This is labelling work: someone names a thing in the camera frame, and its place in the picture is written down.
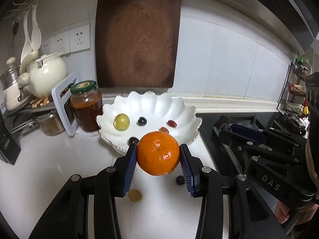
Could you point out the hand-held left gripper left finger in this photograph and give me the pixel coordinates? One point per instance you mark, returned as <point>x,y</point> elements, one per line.
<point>129,171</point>

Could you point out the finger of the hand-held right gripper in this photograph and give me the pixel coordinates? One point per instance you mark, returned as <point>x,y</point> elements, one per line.
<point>236,145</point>
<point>249,132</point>

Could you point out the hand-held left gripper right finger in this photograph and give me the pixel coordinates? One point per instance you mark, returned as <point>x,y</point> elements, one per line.
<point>187,171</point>

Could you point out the dark purple grape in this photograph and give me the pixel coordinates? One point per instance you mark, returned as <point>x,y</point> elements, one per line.
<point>132,140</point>

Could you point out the orange mandarin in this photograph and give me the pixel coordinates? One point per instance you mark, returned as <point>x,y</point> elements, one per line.
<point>158,153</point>

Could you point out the red oblong grape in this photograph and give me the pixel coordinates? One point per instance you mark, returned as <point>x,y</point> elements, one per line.
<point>164,129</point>
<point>172,123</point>

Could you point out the white scalloped bowl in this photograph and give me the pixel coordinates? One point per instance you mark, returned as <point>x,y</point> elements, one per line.
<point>154,109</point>

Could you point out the person's right hand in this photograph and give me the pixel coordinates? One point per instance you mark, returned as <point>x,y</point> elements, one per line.
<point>281,211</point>

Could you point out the blueberry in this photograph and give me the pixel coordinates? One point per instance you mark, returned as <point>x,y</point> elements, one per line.
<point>141,121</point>
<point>180,180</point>

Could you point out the yellow green grape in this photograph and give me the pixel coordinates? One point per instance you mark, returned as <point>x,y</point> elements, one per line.
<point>135,195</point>

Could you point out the green lidded honey jar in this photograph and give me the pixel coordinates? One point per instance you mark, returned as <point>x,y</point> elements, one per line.
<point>86,107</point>

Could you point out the green capped bottle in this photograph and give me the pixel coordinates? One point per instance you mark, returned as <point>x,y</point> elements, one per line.
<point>300,61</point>

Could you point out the small glass jar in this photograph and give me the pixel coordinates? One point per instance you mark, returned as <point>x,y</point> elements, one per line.
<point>49,125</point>

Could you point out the wooden trivet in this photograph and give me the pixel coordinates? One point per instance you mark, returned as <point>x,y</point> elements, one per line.
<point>39,102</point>

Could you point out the metal counter shelf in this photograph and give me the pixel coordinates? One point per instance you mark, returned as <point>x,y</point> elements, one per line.
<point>22,114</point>

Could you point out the stainless steel range hood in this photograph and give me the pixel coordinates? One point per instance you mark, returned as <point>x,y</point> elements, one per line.
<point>261,7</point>

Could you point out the cream ceramic pot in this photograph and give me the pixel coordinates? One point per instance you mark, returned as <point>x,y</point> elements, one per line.
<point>47,74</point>

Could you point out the brown wooden cutting board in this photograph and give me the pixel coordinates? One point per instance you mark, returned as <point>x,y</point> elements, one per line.
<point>137,37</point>

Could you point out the white electric stew pot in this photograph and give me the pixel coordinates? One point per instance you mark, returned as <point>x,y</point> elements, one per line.
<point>11,92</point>

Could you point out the white plastic rice spoon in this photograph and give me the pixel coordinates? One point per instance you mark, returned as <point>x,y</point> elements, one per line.
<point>36,34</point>
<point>25,52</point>

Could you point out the black hanging tool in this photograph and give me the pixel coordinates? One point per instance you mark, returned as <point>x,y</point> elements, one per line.
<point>14,29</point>

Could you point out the white rectangular frame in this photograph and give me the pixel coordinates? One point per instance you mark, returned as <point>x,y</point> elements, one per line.
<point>57,104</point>

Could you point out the white wall socket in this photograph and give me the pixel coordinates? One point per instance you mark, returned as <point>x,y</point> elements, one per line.
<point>46,47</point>
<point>61,43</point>
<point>79,38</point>

